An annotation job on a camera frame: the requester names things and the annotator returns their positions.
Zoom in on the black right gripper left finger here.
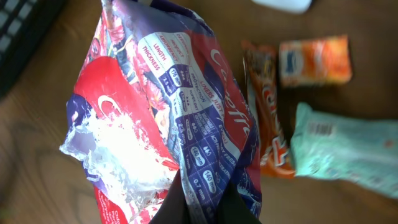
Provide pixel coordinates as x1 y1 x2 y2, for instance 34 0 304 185
149 171 190 224

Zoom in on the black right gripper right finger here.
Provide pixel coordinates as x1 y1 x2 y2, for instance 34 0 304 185
216 182 261 224

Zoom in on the red snack wrapper packet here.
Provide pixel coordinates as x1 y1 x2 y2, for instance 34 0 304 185
241 40 295 179

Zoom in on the purple red liner pack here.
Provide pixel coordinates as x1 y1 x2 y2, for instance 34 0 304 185
60 1 262 223

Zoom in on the green Zappy wipes pack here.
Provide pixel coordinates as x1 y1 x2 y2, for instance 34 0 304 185
290 103 397 198

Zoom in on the orange Kleenex tissue pack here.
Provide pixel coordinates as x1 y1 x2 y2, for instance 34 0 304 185
279 35 353 88

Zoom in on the white barcode scanner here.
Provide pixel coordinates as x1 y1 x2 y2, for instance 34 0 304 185
252 0 312 14

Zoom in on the grey plastic laundry basket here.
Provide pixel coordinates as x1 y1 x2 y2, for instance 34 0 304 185
1 0 66 97

